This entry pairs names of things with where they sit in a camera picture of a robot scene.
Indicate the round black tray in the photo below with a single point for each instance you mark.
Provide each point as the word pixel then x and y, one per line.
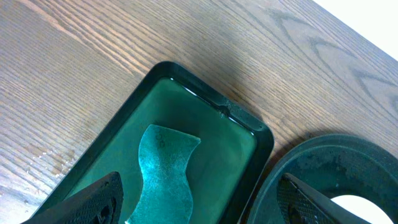
pixel 334 165

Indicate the green scouring sponge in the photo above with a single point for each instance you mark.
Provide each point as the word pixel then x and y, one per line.
pixel 163 157

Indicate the white plate green stain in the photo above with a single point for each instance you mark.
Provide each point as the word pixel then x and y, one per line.
pixel 363 208

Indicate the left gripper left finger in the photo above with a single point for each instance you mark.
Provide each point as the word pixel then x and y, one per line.
pixel 100 202

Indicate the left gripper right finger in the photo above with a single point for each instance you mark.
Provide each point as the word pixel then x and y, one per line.
pixel 300 203

